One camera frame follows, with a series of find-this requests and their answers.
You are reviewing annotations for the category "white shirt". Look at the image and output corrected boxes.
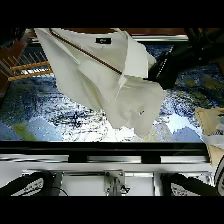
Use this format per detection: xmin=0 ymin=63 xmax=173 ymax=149
xmin=33 ymin=28 xmax=166 ymax=139

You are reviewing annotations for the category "brown clothes hanger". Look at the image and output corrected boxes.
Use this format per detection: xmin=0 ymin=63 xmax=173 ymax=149
xmin=48 ymin=28 xmax=124 ymax=76

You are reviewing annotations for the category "yellow garment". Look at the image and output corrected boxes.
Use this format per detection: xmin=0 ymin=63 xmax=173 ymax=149
xmin=194 ymin=106 xmax=224 ymax=136

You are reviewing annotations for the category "silver frame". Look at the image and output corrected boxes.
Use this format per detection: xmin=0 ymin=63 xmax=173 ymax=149
xmin=0 ymin=153 xmax=221 ymax=197

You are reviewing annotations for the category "black cable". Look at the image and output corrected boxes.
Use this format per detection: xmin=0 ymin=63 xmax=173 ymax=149
xmin=49 ymin=185 xmax=69 ymax=197

